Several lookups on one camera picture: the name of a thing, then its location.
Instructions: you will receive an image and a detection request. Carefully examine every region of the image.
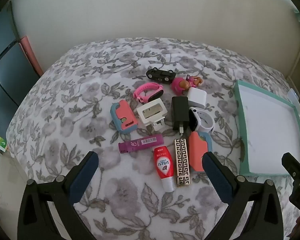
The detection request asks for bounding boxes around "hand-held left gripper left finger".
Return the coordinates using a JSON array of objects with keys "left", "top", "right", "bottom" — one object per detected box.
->
[{"left": 17, "top": 151, "right": 100, "bottom": 240}]

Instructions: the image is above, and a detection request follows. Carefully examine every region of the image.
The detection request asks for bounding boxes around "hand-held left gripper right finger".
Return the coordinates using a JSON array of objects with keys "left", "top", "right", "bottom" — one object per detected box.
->
[{"left": 201, "top": 151, "right": 285, "bottom": 240}]

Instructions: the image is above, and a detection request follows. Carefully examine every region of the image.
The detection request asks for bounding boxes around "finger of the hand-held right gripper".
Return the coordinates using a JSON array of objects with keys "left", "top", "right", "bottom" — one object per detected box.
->
[{"left": 281, "top": 152, "right": 300, "bottom": 212}]

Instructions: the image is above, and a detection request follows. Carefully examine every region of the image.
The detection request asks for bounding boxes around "blue and coral case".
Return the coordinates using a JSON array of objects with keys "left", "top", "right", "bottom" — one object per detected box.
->
[
  {"left": 189, "top": 131, "right": 213, "bottom": 172},
  {"left": 110, "top": 100, "right": 139, "bottom": 134}
]

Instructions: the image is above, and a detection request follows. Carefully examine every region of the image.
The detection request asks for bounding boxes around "teal rimmed white tray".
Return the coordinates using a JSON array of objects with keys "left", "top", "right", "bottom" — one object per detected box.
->
[{"left": 234, "top": 79, "right": 300, "bottom": 176}]

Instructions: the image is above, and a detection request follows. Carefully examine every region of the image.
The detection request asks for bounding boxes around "red and white bottle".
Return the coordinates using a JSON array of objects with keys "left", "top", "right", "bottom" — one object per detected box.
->
[{"left": 154, "top": 145, "right": 177, "bottom": 193}]

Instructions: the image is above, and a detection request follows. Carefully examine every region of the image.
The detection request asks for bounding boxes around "white smartwatch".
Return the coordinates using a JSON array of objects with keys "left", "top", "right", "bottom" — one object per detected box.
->
[{"left": 189, "top": 107, "right": 216, "bottom": 134}]

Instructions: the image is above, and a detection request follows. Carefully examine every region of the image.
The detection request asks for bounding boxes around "purple tube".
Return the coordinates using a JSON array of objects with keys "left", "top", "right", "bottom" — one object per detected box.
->
[{"left": 118, "top": 134, "right": 165, "bottom": 154}]

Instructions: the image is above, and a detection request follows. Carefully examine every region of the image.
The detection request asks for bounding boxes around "black wall charger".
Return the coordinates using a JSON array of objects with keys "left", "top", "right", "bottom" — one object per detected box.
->
[{"left": 171, "top": 96, "right": 191, "bottom": 134}]

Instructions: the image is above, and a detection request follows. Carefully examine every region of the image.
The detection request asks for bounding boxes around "white charger cube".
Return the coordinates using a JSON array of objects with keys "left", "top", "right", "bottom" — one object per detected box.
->
[{"left": 187, "top": 87, "right": 208, "bottom": 108}]

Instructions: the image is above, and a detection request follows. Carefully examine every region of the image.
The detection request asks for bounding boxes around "white rectangular frame adapter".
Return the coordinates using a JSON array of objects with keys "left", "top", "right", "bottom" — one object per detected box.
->
[{"left": 136, "top": 100, "right": 169, "bottom": 131}]

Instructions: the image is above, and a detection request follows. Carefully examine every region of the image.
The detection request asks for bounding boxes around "pink dog figurine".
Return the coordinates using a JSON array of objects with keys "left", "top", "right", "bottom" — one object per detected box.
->
[{"left": 171, "top": 75, "right": 204, "bottom": 95}]

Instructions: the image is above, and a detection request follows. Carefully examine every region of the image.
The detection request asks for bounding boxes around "pink smart band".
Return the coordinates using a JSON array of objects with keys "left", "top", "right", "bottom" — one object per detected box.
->
[{"left": 133, "top": 82, "right": 165, "bottom": 104}]

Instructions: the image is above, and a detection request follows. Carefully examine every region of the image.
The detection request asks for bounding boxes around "black toy car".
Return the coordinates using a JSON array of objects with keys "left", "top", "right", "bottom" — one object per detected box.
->
[{"left": 146, "top": 68, "right": 177, "bottom": 83}]

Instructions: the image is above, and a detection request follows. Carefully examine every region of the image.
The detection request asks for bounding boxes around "white plastic container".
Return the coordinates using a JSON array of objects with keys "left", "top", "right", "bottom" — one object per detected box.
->
[{"left": 289, "top": 89, "right": 300, "bottom": 106}]

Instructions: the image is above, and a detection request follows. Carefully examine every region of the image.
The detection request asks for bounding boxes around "floral printed blanket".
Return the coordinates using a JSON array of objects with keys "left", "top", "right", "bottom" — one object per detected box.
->
[{"left": 6, "top": 37, "right": 300, "bottom": 240}]

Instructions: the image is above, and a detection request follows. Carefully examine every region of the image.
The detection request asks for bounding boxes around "dark cabinet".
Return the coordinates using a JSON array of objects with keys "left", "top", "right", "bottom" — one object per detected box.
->
[{"left": 0, "top": 4, "right": 40, "bottom": 140}]

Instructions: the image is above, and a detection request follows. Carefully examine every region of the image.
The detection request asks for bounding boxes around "pink board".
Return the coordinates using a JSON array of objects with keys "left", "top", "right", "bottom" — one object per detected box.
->
[{"left": 19, "top": 35, "right": 44, "bottom": 77}]

